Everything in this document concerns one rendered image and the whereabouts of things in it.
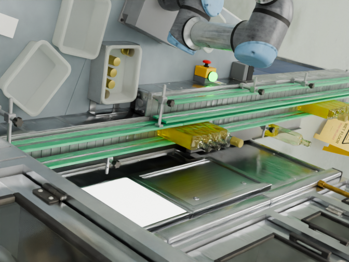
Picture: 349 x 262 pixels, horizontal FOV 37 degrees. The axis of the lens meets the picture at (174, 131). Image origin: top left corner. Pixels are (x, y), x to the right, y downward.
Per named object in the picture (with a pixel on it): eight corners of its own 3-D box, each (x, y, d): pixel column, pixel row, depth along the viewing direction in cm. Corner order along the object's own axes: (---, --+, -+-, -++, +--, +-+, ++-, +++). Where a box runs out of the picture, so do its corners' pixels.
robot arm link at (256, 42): (199, 19, 197) (298, 27, 151) (183, 55, 197) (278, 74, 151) (174, 4, 191) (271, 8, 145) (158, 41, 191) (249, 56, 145)
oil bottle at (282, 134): (263, 134, 276) (306, 151, 260) (264, 124, 274) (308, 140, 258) (269, 132, 280) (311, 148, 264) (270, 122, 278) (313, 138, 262)
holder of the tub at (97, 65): (85, 112, 202) (98, 117, 197) (92, 41, 193) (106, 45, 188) (119, 107, 214) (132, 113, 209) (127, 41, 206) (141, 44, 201)
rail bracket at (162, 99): (144, 121, 207) (165, 131, 199) (149, 80, 202) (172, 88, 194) (149, 120, 209) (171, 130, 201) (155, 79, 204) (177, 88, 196)
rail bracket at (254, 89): (237, 88, 247) (260, 95, 238) (240, 73, 245) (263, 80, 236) (242, 87, 250) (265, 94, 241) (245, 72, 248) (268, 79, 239)
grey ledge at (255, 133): (175, 146, 242) (193, 154, 235) (178, 128, 239) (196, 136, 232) (285, 123, 310) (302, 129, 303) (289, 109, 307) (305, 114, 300)
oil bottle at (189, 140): (156, 134, 216) (194, 152, 202) (158, 122, 214) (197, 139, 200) (165, 133, 220) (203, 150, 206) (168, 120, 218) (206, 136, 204)
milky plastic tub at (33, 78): (-14, 83, 170) (0, 91, 164) (28, 31, 175) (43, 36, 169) (21, 112, 183) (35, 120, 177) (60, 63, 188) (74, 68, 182)
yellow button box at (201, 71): (192, 79, 241) (204, 83, 236) (195, 63, 239) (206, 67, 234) (202, 79, 246) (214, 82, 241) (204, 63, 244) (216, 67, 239)
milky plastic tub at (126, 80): (87, 99, 200) (101, 105, 194) (93, 40, 193) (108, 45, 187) (122, 95, 212) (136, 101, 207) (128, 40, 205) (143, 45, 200)
